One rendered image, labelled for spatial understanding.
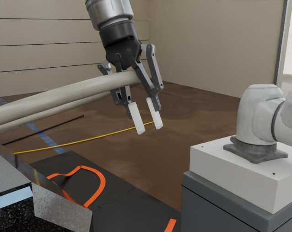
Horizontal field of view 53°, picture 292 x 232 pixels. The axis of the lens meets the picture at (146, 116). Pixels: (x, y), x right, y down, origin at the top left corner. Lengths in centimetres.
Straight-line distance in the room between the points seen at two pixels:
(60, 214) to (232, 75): 529
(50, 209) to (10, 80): 551
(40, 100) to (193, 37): 638
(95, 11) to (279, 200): 82
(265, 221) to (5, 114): 85
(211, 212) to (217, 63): 531
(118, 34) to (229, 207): 77
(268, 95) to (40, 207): 91
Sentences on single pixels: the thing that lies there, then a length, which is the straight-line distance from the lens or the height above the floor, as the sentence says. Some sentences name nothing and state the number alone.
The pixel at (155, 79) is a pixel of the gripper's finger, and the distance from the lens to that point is 61.
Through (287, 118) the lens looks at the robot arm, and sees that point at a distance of 106.
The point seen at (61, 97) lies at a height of 128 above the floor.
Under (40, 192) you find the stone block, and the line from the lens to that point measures 119.
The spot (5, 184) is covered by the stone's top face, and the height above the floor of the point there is 85.
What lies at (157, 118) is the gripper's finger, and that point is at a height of 121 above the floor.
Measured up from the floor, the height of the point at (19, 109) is 127.
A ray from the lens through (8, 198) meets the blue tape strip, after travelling 114.
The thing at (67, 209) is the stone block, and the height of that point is 69.
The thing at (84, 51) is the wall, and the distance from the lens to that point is 706.
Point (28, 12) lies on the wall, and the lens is 662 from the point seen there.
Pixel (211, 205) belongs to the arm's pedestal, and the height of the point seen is 73.
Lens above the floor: 140
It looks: 17 degrees down
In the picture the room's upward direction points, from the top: straight up
